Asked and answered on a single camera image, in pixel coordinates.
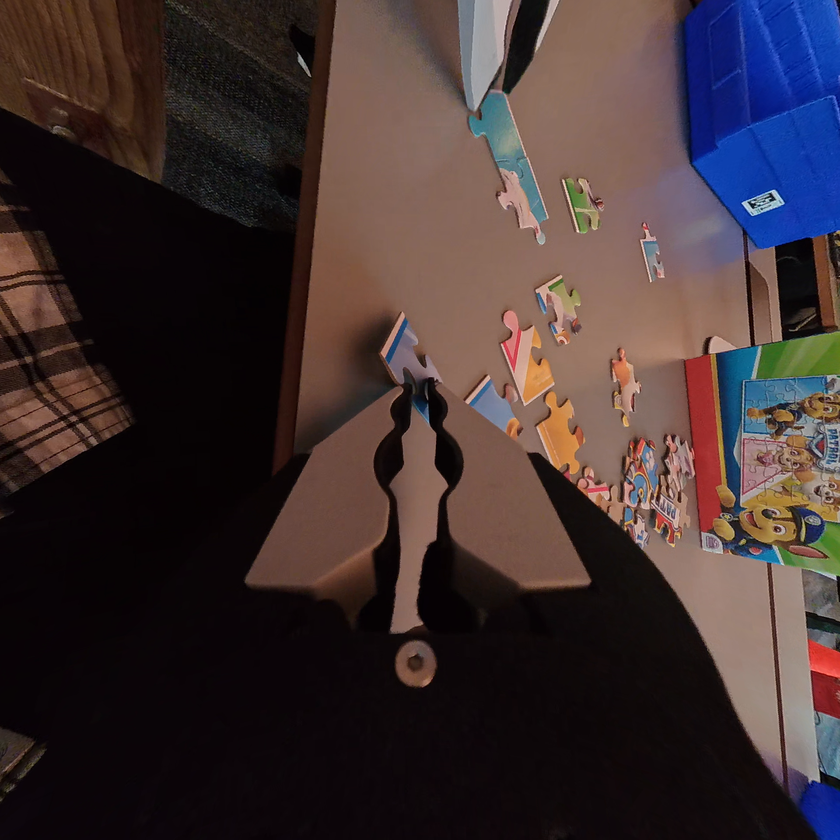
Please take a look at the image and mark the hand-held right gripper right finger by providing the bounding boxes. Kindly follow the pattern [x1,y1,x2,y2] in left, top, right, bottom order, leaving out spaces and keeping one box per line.
[419,378,593,631]

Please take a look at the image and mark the person's plaid shirt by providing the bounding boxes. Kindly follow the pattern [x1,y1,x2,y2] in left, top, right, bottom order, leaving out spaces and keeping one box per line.
[0,167,135,500]

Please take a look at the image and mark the light blue stripe-edged puzzle piece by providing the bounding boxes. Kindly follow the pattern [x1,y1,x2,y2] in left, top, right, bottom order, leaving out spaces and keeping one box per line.
[379,311,442,424]

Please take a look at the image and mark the plain teal puzzle piece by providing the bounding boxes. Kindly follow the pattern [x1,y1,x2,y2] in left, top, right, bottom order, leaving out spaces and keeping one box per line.
[468,91,531,168]

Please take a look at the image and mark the grey desk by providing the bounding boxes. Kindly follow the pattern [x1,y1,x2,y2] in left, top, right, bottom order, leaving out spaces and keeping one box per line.
[272,0,824,795]

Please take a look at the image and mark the colourful puzzle box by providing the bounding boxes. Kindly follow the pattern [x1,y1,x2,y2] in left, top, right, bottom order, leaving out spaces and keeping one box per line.
[684,331,840,578]

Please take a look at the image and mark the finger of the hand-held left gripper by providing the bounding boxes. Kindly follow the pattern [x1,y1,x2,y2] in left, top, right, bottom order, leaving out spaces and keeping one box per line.
[458,0,517,112]
[503,0,560,95]

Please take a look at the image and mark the blue plastic bin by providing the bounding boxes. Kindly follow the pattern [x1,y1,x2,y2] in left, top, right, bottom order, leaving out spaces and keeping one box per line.
[682,0,840,250]

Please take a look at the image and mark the wooden pillar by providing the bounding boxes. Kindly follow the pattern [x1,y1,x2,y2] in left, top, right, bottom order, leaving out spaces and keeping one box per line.
[0,0,166,181]

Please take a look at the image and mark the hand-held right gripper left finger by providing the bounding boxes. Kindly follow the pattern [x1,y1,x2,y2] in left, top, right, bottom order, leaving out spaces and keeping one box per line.
[243,382,414,632]

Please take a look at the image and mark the jigsaw puzzle pieces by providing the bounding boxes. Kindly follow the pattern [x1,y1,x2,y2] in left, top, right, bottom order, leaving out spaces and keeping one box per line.
[463,176,697,550]

